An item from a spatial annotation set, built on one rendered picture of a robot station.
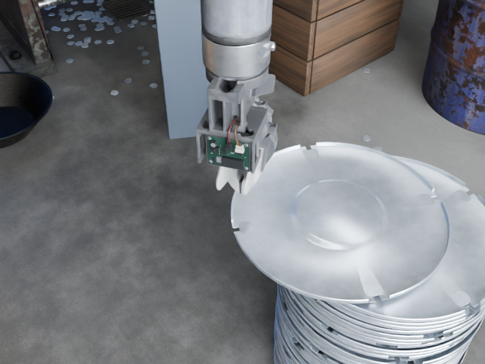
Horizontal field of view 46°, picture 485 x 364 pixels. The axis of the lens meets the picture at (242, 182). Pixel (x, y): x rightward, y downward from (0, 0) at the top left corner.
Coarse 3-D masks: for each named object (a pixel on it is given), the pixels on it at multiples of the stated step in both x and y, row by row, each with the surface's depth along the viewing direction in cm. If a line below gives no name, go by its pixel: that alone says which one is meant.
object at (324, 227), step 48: (336, 144) 88; (288, 192) 80; (336, 192) 79; (384, 192) 80; (432, 192) 80; (240, 240) 74; (288, 240) 74; (336, 240) 73; (384, 240) 74; (432, 240) 74; (288, 288) 68; (336, 288) 68; (384, 288) 68
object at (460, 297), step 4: (456, 292) 69; (460, 292) 69; (464, 292) 69; (452, 296) 68; (456, 296) 68; (460, 296) 68; (464, 296) 68; (468, 296) 68; (456, 300) 68; (460, 300) 68; (464, 300) 68; (468, 300) 68; (460, 304) 68; (464, 304) 68
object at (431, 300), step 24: (432, 168) 85; (456, 216) 78; (480, 216) 78; (456, 240) 75; (480, 240) 75; (456, 264) 72; (480, 264) 72; (432, 288) 69; (456, 288) 69; (480, 288) 69; (360, 312) 67; (384, 312) 67; (408, 312) 67; (432, 312) 67; (456, 312) 66
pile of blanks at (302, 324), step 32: (288, 320) 81; (320, 320) 73; (352, 320) 68; (384, 320) 66; (448, 320) 66; (480, 320) 74; (288, 352) 86; (320, 352) 78; (352, 352) 74; (384, 352) 71; (416, 352) 71; (448, 352) 74
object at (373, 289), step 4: (368, 284) 69; (372, 284) 69; (376, 284) 69; (364, 288) 68; (368, 288) 68; (372, 288) 68; (376, 288) 68; (380, 288) 68; (368, 292) 68; (372, 292) 68; (376, 292) 68; (380, 292) 68
